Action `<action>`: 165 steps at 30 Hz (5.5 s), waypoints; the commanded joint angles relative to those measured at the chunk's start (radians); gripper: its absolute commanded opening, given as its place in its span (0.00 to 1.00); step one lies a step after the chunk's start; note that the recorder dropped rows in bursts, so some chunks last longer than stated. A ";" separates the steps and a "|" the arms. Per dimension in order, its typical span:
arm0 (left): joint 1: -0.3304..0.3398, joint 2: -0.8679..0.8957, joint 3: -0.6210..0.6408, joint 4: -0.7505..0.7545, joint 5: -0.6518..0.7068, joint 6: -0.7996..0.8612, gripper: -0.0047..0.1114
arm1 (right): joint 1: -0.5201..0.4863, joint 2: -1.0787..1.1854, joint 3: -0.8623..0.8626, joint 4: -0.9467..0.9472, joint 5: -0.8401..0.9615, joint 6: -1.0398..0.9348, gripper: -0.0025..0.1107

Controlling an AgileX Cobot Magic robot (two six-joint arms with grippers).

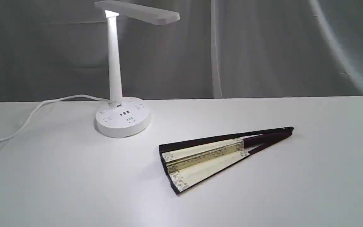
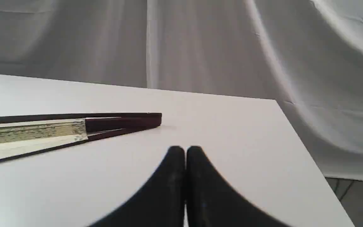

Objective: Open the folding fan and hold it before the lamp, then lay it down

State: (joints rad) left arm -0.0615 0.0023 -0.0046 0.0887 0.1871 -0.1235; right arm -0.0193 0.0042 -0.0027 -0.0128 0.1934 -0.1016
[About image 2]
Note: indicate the folding paper fan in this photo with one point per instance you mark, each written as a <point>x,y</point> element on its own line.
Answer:
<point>25,135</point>

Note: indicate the white backdrop cloth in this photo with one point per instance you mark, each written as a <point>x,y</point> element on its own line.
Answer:
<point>305,54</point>

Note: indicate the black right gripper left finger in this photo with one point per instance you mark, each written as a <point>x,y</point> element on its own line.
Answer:
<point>160,202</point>

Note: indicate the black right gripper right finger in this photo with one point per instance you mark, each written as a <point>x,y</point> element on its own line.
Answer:
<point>212,202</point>

